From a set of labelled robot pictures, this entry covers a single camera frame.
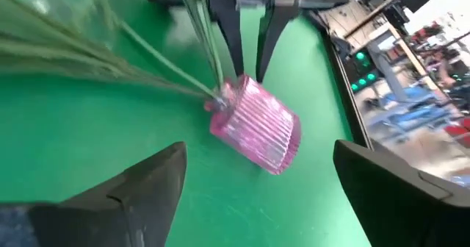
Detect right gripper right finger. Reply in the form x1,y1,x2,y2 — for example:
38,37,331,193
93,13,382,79
333,139,470,247

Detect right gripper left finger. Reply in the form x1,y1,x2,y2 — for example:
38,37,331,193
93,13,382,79
0,140,188,247

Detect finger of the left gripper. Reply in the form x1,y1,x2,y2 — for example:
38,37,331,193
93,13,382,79
207,0,246,78
255,0,308,84

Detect pink ribbed glass vase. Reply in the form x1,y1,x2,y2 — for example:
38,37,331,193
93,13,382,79
203,74,303,176

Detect red flower bunch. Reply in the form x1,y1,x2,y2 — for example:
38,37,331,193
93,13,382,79
0,0,221,103

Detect wooden workbench blue legs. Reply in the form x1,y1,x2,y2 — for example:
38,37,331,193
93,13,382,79
319,0,456,137

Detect black box green lights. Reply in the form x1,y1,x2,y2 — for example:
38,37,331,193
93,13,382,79
344,48,381,93

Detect green table mat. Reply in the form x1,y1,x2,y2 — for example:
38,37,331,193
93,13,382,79
0,0,372,247

